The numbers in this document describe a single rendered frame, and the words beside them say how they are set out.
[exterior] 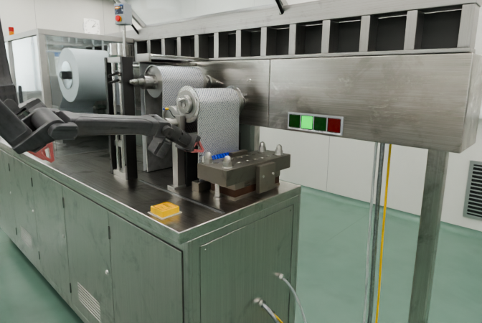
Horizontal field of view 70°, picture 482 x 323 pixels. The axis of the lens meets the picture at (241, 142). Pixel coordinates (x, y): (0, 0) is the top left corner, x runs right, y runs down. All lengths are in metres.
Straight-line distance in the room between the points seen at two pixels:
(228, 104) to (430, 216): 0.89
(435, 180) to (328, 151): 2.73
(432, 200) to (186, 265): 0.91
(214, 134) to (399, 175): 2.66
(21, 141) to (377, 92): 1.08
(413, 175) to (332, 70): 2.53
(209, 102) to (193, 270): 0.64
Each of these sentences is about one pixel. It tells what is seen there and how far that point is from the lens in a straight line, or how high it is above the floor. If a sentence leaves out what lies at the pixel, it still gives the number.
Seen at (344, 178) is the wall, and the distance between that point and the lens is 4.05.
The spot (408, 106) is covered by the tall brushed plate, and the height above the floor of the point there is 1.27.
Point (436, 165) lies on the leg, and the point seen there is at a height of 1.06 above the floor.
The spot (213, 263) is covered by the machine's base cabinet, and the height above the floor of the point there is 0.74.
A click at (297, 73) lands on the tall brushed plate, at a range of 1.44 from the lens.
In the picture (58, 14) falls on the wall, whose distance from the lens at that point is 7.11.
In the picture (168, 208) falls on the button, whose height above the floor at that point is 0.92.
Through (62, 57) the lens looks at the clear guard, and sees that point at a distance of 2.21.
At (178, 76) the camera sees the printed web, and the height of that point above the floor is 1.36.
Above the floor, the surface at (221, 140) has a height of 1.10.
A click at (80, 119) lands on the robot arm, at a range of 1.02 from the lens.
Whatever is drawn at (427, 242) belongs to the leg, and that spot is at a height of 0.76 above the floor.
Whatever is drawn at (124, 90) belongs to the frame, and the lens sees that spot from 1.56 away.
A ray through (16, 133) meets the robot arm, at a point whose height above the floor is 1.22.
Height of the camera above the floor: 1.36
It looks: 11 degrees down
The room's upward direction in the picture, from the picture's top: 1 degrees clockwise
